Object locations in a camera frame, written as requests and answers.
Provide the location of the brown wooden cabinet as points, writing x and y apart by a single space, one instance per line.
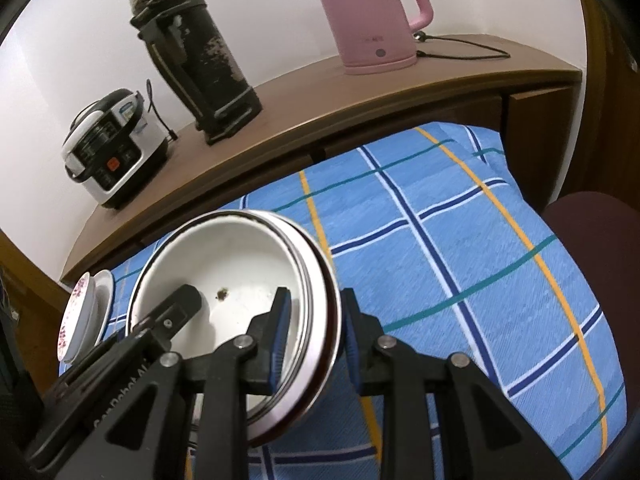
325 95

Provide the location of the plain white plate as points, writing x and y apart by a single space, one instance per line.
106 300

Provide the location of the wooden wardrobe door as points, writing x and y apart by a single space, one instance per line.
610 110

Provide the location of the pink electric kettle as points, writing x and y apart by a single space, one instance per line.
365 20

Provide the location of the maroon chair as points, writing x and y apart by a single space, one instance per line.
600 240

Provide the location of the floral rim white plate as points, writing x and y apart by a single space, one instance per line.
70 320

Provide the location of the white enamel bowl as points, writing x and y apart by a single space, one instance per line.
225 260

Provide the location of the blue plaid tablecloth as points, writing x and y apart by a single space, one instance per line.
425 260

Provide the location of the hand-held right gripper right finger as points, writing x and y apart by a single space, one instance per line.
352 340

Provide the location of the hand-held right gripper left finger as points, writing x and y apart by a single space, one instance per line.
277 340

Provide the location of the silver black rice cooker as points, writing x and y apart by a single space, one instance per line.
115 150

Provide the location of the black thermos flask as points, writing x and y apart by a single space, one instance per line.
200 60

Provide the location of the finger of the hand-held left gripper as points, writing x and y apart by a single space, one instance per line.
172 315

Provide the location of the stainless steel bowl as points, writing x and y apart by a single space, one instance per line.
312 402

